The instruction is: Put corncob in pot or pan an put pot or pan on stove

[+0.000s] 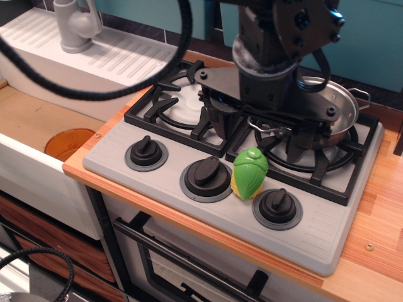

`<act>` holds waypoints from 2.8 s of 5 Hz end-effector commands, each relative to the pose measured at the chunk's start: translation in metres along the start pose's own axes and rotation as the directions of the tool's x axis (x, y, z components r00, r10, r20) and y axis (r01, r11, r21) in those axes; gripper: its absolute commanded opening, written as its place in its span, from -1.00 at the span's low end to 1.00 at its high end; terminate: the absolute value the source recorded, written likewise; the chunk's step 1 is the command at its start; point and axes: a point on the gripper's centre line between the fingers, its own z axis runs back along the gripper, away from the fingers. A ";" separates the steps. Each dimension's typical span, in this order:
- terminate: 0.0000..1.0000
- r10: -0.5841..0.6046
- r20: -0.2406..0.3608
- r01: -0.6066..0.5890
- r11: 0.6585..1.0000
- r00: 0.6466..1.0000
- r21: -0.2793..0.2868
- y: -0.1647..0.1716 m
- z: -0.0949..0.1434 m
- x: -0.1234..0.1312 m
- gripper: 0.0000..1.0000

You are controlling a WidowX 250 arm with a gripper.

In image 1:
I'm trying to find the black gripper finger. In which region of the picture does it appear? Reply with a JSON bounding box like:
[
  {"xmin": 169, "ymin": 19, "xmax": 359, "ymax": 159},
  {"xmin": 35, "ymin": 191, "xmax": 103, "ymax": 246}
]
[
  {"xmin": 205, "ymin": 105, "xmax": 242, "ymax": 140},
  {"xmin": 286, "ymin": 125, "xmax": 329, "ymax": 163}
]

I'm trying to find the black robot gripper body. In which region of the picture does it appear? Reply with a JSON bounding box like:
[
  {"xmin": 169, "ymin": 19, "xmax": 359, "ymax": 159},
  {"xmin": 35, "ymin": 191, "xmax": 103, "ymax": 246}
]
[{"xmin": 194, "ymin": 67, "xmax": 341, "ymax": 133}]

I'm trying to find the green yellow toy corncob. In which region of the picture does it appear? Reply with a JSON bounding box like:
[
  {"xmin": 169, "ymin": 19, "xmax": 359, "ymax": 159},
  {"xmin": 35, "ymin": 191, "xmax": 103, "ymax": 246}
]
[{"xmin": 230, "ymin": 147, "xmax": 268, "ymax": 200}]

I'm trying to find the stainless steel pot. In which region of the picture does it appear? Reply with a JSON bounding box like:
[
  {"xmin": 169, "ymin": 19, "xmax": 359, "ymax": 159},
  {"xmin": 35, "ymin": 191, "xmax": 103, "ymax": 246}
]
[{"xmin": 247, "ymin": 81, "xmax": 372, "ymax": 148}]

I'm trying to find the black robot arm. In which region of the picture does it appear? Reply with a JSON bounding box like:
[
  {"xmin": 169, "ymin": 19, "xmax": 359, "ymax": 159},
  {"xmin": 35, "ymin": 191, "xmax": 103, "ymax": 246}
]
[{"xmin": 195, "ymin": 1, "xmax": 344, "ymax": 162}]

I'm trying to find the black middle stove knob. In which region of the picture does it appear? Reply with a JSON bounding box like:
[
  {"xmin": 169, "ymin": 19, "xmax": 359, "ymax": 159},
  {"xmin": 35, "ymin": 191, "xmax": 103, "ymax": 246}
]
[{"xmin": 179, "ymin": 156, "xmax": 232, "ymax": 203}]

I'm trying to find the black stove knob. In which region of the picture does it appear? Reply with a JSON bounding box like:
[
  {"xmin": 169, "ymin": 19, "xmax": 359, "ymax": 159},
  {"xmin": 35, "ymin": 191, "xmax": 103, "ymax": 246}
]
[
  {"xmin": 253, "ymin": 188, "xmax": 303, "ymax": 231},
  {"xmin": 179, "ymin": 156, "xmax": 232, "ymax": 203},
  {"xmin": 124, "ymin": 135, "xmax": 169, "ymax": 172}
]

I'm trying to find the grey toy stove top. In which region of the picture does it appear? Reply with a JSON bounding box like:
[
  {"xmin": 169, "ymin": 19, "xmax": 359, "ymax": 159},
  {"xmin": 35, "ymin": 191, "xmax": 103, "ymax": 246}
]
[{"xmin": 82, "ymin": 61, "xmax": 384, "ymax": 276}]

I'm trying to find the black right stove knob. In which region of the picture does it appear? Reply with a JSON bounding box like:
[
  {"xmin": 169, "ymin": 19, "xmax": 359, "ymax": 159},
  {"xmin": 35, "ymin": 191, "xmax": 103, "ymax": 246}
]
[{"xmin": 253, "ymin": 188, "xmax": 303, "ymax": 231}]

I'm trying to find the black left stove knob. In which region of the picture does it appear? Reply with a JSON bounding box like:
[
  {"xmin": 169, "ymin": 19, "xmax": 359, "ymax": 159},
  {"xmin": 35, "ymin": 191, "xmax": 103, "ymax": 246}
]
[{"xmin": 124, "ymin": 135, "xmax": 169, "ymax": 172}]

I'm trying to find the black right burner grate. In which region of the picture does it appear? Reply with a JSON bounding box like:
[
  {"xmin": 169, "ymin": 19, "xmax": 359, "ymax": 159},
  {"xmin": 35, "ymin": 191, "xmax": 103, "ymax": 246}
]
[{"xmin": 225, "ymin": 113, "xmax": 383, "ymax": 206}]

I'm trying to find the black burner grate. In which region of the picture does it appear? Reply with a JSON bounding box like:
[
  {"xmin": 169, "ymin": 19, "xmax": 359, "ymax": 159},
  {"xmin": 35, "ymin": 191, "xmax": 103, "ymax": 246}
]
[
  {"xmin": 124, "ymin": 60, "xmax": 245, "ymax": 157},
  {"xmin": 225, "ymin": 113, "xmax": 383, "ymax": 206}
]

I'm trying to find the black left burner grate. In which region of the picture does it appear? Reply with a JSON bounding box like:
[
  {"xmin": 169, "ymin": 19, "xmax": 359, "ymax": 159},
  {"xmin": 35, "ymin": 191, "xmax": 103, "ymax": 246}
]
[{"xmin": 124, "ymin": 60, "xmax": 245, "ymax": 157}]

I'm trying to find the toy oven door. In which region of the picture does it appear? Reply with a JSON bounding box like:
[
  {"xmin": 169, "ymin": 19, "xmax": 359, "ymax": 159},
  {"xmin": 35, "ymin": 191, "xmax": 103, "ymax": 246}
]
[{"xmin": 103, "ymin": 195, "xmax": 326, "ymax": 301}]

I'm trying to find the orange plastic plate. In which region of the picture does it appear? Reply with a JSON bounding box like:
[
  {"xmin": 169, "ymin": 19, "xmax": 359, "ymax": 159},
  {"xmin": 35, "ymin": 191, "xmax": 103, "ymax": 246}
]
[{"xmin": 44, "ymin": 128, "xmax": 95, "ymax": 162}]

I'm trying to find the grey toy faucet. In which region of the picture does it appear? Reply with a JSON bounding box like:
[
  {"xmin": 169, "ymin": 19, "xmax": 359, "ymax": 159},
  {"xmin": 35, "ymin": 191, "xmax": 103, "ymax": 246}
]
[{"xmin": 54, "ymin": 0, "xmax": 103, "ymax": 53}]

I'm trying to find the white toy sink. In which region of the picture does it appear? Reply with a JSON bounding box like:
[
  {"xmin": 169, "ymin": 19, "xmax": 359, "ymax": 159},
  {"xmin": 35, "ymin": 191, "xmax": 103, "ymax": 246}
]
[{"xmin": 1, "ymin": 1, "xmax": 176, "ymax": 240}]

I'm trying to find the wood grain drawer front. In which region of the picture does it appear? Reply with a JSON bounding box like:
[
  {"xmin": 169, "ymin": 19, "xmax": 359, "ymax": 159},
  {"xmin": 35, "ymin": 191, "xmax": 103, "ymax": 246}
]
[{"xmin": 0, "ymin": 193, "xmax": 127, "ymax": 302}]

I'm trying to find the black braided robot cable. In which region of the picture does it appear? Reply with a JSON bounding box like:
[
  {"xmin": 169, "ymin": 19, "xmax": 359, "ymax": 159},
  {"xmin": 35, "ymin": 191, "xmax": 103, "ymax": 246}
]
[{"xmin": 0, "ymin": 0, "xmax": 193, "ymax": 102}]

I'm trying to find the black braided cable lower left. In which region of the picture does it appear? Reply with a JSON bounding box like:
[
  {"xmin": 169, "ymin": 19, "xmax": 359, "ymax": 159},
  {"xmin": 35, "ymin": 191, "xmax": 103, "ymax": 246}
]
[{"xmin": 0, "ymin": 247, "xmax": 76, "ymax": 302}]

